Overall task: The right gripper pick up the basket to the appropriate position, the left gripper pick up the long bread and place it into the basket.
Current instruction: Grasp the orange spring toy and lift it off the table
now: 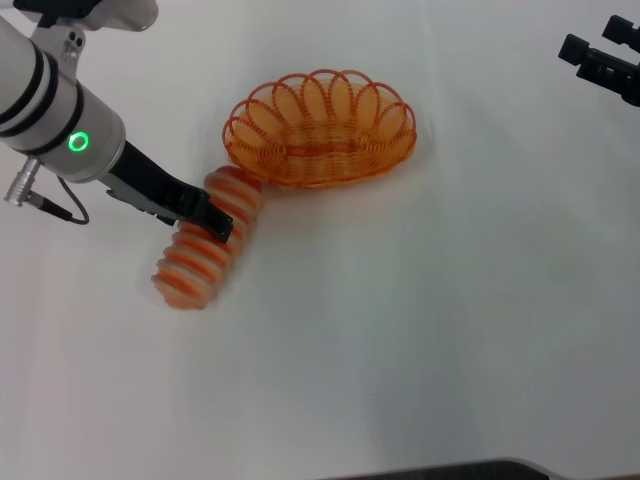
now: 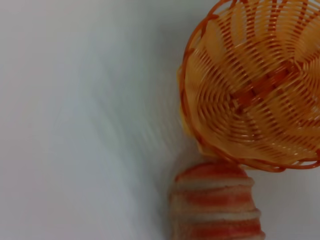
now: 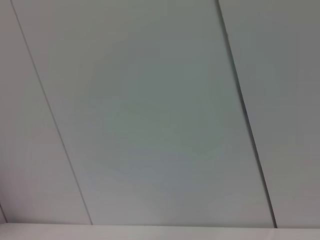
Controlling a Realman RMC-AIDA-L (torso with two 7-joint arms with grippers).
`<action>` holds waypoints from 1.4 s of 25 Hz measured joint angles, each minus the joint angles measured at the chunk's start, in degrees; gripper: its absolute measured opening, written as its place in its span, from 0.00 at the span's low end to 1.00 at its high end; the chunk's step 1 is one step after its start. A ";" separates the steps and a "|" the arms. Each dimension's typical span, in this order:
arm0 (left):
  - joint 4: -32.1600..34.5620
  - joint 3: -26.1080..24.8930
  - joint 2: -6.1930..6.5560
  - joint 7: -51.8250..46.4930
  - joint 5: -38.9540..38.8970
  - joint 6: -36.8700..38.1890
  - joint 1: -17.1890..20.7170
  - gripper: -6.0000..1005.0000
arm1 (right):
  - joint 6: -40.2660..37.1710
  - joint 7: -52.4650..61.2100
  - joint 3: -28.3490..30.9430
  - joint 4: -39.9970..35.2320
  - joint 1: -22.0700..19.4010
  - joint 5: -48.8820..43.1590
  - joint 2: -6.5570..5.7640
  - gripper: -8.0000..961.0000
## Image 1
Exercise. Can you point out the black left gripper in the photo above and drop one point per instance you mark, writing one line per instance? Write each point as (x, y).
(150, 180)

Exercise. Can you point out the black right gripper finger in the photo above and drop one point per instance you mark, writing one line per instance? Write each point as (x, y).
(620, 29)
(607, 70)

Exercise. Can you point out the orange striped toy bread loaf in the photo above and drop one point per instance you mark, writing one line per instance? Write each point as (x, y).
(200, 270)

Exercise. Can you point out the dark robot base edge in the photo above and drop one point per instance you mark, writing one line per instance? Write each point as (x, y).
(475, 472)

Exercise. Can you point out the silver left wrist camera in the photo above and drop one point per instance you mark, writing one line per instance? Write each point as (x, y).
(125, 12)

